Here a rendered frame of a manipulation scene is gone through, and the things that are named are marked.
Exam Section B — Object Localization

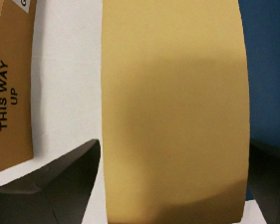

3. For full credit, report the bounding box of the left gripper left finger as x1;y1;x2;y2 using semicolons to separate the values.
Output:
0;138;102;224

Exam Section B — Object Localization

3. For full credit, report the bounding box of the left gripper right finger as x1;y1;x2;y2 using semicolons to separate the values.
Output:
247;137;280;224

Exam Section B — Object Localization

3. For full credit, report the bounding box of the brown cardboard carton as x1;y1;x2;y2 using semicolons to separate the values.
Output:
101;0;250;224
0;0;37;172

